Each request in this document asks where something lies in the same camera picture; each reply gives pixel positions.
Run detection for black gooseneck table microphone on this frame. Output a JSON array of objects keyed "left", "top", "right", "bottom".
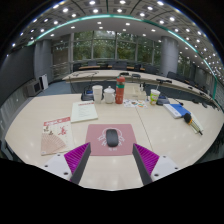
[{"left": 174, "top": 97, "right": 185, "bottom": 107}]

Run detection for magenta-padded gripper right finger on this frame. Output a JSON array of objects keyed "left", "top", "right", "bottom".
[{"left": 131, "top": 143, "right": 183, "bottom": 186}]

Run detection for black desk phone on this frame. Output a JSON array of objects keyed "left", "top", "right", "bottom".
[
  {"left": 155, "top": 94, "right": 171, "bottom": 107},
  {"left": 80, "top": 89, "right": 95, "bottom": 102}
]

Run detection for long curved conference table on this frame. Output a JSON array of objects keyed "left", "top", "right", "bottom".
[{"left": 62, "top": 69, "right": 214, "bottom": 101}]

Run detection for green paper cup with straw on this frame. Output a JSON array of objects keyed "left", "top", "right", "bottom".
[{"left": 149, "top": 83, "right": 162, "bottom": 106}]

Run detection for black computer mouse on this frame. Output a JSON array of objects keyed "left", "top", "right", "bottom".
[{"left": 105, "top": 128, "right": 120, "bottom": 148}]

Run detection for pink mouse pad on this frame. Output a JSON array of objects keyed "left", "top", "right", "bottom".
[{"left": 85, "top": 123, "right": 138, "bottom": 157}]

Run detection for ceiling lights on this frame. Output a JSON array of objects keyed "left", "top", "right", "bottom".
[{"left": 11, "top": 0, "right": 224, "bottom": 78}]

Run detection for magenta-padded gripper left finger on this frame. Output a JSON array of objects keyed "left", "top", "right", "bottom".
[{"left": 42, "top": 142, "right": 92, "bottom": 186}]

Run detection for black office chairs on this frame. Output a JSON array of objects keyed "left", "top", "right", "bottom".
[{"left": 71, "top": 59, "right": 214, "bottom": 101}]

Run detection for blue and white book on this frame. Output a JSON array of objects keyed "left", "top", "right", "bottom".
[{"left": 162, "top": 103, "right": 192, "bottom": 120}]

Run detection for colourful printed leaflet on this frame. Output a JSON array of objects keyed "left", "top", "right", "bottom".
[{"left": 123, "top": 98, "right": 148, "bottom": 109}]

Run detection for white paper cup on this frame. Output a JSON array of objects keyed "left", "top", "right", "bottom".
[{"left": 91, "top": 84, "right": 104, "bottom": 104}]

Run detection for red drink bottle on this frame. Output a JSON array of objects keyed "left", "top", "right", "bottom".
[{"left": 114, "top": 75, "right": 126, "bottom": 105}]

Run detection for white booklet with red heading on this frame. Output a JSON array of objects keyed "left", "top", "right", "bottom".
[{"left": 70, "top": 100, "right": 99, "bottom": 124}]

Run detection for black handheld microphone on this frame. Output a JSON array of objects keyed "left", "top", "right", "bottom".
[{"left": 183, "top": 112, "right": 204, "bottom": 136}]

